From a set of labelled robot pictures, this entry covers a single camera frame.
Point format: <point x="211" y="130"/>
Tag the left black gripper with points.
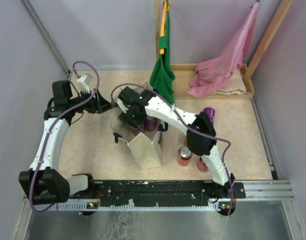
<point x="98" y="104"/>

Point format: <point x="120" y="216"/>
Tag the purple soda can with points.
<point x="139" y="129"/>
<point x="150" y="123"/>
<point x="211" y="114"/>

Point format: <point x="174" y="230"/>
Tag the red soda can lower left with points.
<point x="184" y="156"/>

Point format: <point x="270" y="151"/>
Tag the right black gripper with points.
<point x="126" y="118"/>

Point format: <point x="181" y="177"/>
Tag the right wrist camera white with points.
<point x="122" y="106"/>

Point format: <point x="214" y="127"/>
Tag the green hanging shirt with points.
<point x="162" y="75"/>

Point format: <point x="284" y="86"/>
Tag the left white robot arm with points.
<point x="42" y="183"/>

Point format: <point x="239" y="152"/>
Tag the pink hanging cloth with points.
<point x="212" y="75"/>

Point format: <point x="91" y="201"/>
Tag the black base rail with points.
<point x="162" y="193"/>

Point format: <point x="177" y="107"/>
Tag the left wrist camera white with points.
<point x="83" y="83"/>

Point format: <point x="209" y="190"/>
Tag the cream canvas tote bag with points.
<point x="147" y="147"/>

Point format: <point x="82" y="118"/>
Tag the wooden tray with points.
<point x="184" y="72"/>

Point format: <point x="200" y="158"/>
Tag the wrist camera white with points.
<point x="83" y="83"/>
<point x="122" y="106"/>

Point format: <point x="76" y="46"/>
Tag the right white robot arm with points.
<point x="200" y="132"/>

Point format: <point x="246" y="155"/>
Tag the beige folded cloth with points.
<point x="234" y="86"/>

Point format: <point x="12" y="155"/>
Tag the red soda can lower right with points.
<point x="201" y="166"/>

